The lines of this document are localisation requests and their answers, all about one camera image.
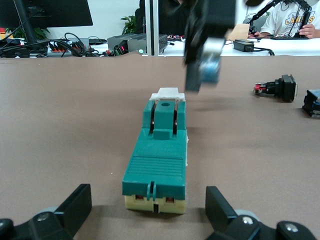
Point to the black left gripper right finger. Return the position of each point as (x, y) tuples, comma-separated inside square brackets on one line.
[(220, 210)]

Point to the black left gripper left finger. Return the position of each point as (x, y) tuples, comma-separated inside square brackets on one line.
[(72, 207)]

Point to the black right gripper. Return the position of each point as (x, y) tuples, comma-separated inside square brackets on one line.
[(212, 17)]

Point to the black power adapter brick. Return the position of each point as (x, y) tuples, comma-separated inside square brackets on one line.
[(243, 45)]

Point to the brown cardboard piece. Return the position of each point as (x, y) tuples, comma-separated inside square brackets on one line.
[(240, 31)]

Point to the person in dark clothing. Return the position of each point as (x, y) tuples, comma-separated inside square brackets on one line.
[(170, 17)]

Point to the grey metal electronics box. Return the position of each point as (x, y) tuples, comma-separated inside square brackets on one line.
[(135, 41)]

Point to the brown table cover mat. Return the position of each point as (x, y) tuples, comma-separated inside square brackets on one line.
[(75, 125)]

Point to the black square button red terminals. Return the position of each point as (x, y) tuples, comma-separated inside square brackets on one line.
[(282, 88)]

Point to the green potted plant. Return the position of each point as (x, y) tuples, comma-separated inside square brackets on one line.
[(128, 25)]

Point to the person in white shirt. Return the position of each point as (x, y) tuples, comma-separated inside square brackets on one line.
[(280, 20)]

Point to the white background desk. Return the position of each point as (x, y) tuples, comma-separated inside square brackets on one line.
[(295, 47)]

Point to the green push button blue body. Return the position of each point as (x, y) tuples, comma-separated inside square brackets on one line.
[(312, 103)]

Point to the power strip orange switches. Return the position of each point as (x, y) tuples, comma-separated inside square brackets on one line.
[(60, 48)]

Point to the black computer monitor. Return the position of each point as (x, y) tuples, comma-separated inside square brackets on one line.
[(50, 12)]

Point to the aluminium vertical post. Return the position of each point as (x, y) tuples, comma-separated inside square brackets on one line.
[(152, 25)]

